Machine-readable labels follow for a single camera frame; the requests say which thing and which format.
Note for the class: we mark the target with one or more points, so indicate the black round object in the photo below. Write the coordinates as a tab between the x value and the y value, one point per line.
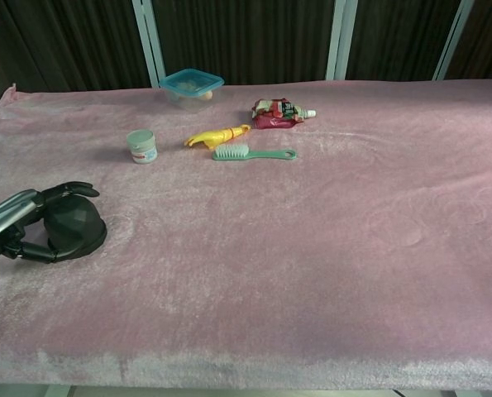
77	227

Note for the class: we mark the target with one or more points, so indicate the white metal frame post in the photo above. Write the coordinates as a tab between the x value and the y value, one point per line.
340	41
148	41
452	41

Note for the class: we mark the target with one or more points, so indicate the pink plush table cloth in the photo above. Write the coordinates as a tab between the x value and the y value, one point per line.
270	248

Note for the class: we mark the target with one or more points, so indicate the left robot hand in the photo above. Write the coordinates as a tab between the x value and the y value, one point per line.
10	215

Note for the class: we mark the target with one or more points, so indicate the red spout pouch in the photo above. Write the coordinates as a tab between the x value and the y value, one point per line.
276	113

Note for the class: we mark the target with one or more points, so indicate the yellow rubber chicken toy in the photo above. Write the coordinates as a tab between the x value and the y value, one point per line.
212	137

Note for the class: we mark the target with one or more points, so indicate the dark brown curtain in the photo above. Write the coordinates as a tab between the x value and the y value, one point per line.
249	37

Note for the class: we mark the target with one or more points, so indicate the green plastic brush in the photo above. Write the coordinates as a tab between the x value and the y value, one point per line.
231	153

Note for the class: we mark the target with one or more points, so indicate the blue plastic food container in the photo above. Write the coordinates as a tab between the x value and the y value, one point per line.
189	84

